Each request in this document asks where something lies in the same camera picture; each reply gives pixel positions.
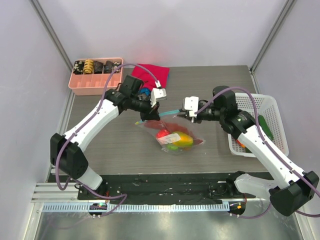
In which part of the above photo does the black dotted sock roll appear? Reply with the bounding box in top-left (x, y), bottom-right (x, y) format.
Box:
top-left (112, 61), bottom-right (122, 74)

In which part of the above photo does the perforated cable duct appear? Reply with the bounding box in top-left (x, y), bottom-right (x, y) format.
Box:
top-left (42, 202), bottom-right (230, 213)

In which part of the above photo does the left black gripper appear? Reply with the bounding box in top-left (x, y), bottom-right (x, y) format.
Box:
top-left (129, 93), bottom-right (160, 122)

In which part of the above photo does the black floral sock roll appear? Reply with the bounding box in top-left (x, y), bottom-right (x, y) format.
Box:
top-left (72, 60), bottom-right (85, 75)

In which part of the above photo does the dark brown sock roll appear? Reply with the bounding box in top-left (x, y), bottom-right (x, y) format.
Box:
top-left (93, 60), bottom-right (104, 74)

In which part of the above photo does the black patterned sock roll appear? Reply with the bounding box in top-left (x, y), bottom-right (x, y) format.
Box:
top-left (103, 60), bottom-right (114, 74)

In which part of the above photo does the pink compartment tray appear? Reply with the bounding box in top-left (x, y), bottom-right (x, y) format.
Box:
top-left (68, 57), bottom-right (124, 96)

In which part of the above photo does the clear zip top bag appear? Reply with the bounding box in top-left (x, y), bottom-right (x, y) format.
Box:
top-left (135, 109), bottom-right (205, 154)

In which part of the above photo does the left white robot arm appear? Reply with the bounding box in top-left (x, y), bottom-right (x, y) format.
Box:
top-left (50, 75), bottom-right (167, 200)

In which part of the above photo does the red toy apple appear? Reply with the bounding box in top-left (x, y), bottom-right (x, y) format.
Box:
top-left (155, 129), bottom-right (170, 139)

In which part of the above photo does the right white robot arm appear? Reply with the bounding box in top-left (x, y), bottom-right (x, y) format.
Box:
top-left (181, 86), bottom-right (320, 218)

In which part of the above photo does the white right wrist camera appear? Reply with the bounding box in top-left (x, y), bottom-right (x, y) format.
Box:
top-left (182, 96), bottom-right (199, 118)

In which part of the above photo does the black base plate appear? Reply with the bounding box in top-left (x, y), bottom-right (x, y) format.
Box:
top-left (76, 173), bottom-right (256, 205)

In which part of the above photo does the green toy cucumber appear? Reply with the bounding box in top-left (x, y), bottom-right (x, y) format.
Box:
top-left (258, 115), bottom-right (274, 141)

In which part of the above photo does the yellow orange toy mango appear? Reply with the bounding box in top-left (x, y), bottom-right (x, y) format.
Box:
top-left (172, 131), bottom-right (194, 149)

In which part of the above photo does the red folded cloth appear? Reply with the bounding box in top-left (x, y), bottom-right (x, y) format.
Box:
top-left (131, 63), bottom-right (170, 91)

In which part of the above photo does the yellow striped sock roll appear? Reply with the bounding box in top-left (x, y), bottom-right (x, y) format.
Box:
top-left (83, 59), bottom-right (94, 75)

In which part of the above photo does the white plastic basket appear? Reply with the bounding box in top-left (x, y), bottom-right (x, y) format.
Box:
top-left (227, 94), bottom-right (289, 158)

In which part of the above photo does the blue folded cloth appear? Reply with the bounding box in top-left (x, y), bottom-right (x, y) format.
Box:
top-left (139, 87), bottom-right (151, 100)

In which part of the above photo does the green toy lime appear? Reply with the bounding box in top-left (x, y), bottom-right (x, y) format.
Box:
top-left (166, 144), bottom-right (179, 151)

